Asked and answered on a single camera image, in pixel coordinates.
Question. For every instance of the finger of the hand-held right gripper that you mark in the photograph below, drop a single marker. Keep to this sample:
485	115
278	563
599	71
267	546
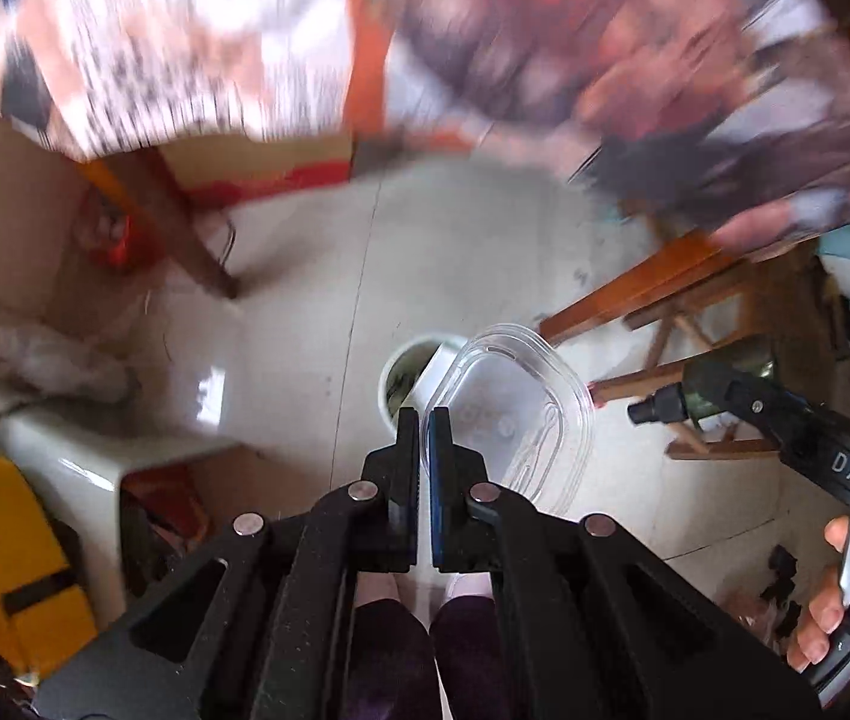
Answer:
751	401

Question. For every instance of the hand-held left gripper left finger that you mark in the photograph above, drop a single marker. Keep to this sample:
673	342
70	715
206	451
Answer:
408	465

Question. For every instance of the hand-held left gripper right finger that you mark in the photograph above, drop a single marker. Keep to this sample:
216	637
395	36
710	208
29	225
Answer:
440	480

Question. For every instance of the clear plastic container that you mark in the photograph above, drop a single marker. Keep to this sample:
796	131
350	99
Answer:
507	420

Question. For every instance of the dark green bottle black cap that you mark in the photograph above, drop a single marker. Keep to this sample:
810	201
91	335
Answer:
657	405

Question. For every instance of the white round tub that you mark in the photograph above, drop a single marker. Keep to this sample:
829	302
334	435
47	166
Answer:
410	367

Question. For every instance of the person's right hand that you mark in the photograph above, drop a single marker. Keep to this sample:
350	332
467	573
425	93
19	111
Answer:
819	615

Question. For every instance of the wooden stool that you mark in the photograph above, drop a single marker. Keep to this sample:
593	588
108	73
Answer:
702	307

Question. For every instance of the black clips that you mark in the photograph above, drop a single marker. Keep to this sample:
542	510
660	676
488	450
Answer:
784	589

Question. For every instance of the person's legs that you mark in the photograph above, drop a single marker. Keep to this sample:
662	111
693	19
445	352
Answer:
395	660

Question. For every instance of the white plastic stool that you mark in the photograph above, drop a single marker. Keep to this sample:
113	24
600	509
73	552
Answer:
95	450

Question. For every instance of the wooden table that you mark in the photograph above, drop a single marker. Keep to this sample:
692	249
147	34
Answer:
162	217

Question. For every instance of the white plastic bag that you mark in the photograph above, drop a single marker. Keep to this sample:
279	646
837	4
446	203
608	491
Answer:
57	360

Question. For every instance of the red plastic bag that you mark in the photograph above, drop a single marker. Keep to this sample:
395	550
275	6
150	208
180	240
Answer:
113	236

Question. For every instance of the table with printed tablecloth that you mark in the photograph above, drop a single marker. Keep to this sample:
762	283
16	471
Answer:
545	37

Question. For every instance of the brown cardboard panel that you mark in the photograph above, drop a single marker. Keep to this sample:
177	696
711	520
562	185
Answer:
20	240

